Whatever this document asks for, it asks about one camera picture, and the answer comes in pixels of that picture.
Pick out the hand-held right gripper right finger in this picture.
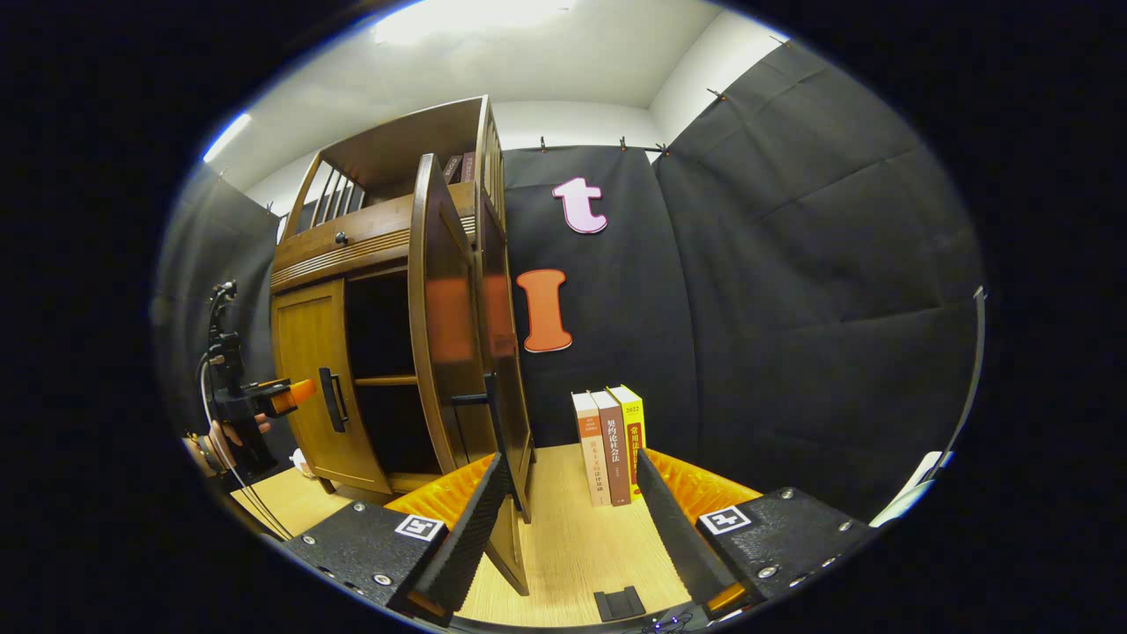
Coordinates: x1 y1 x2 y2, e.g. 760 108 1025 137
636 447 881 622

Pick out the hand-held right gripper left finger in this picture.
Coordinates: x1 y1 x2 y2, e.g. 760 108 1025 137
282 452 513 622

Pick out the wooden cabinet door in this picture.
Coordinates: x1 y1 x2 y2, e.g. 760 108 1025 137
271 280 393 494
407 152 538 597

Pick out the wooden double-door shoe cabinet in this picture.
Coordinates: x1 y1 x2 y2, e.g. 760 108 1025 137
269 95 538 507

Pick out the small black stand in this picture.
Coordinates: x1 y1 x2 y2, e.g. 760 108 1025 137
593 586 646 623

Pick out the brown standing book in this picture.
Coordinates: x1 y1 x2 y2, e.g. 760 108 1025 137
590 388 632 506

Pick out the yellow book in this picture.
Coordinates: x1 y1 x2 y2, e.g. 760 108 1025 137
608 384 648 501

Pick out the white and orange book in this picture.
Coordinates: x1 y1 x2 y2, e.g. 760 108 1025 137
571 391 612 508

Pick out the wooden drawer with black knob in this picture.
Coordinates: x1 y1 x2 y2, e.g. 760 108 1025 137
269 181 481 296

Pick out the white flat object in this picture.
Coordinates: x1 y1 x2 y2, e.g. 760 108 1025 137
870 451 954 529

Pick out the small ceiling light panel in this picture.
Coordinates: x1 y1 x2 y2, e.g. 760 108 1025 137
203 113 253 164

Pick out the black backdrop cloth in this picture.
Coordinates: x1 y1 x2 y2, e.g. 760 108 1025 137
154 40 985 520

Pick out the large ceiling light panel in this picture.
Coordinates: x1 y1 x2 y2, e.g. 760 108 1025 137
374 0 578 45

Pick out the white cable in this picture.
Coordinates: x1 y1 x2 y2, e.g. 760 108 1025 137
199 350 293 540

